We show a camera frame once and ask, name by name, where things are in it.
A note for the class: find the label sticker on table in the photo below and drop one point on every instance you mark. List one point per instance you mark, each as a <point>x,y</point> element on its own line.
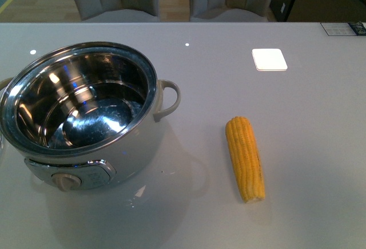
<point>344,28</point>

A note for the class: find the white electric cooking pot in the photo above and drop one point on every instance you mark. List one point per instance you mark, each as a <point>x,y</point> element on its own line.
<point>87,115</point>

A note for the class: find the brown cushioned cabinet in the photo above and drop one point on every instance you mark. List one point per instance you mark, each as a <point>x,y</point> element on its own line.
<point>327,11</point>

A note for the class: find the yellow corn cob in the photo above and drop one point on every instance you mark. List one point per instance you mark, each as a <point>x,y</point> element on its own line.
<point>245,159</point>

